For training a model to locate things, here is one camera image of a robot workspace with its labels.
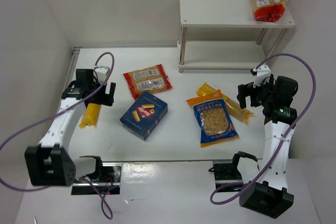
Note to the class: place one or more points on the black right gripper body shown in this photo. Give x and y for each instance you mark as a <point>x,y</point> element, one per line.
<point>252,94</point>

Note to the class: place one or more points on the blue Barilla pasta box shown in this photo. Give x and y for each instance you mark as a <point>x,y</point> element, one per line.
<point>144,115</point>

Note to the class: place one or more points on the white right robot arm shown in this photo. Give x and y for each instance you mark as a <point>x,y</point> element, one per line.
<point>265,184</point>

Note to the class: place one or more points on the blue orange orecchiette bag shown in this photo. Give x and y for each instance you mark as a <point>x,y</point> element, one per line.
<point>213,119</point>

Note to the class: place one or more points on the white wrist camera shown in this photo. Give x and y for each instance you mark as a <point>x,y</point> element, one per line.
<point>101,73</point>
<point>260,73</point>

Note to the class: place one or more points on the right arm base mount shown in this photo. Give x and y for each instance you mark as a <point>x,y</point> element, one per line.
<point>226,173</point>

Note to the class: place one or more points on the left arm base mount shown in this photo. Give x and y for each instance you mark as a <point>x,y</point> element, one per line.
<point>108,182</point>

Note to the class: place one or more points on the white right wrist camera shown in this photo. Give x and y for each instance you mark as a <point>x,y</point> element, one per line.
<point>260,73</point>

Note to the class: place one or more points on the red clear macaroni bag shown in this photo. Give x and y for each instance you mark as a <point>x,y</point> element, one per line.
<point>152,79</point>

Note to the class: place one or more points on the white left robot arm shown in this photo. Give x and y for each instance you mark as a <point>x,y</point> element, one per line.
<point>49,163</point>

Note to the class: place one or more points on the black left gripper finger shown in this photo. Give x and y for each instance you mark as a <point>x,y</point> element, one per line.
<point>109,97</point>
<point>93,78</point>

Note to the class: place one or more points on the red pasta bag on shelf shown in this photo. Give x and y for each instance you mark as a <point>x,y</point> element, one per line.
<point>268,10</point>

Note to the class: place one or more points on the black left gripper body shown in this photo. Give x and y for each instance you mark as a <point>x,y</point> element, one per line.
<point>104,95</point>

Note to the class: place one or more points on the yellow spaghetti bag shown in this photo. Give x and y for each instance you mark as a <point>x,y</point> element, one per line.
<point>232,107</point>
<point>90,117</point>

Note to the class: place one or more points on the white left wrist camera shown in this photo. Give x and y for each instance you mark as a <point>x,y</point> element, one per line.
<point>101,73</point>

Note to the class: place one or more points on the white two-tier shelf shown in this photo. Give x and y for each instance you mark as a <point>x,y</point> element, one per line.
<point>223,34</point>

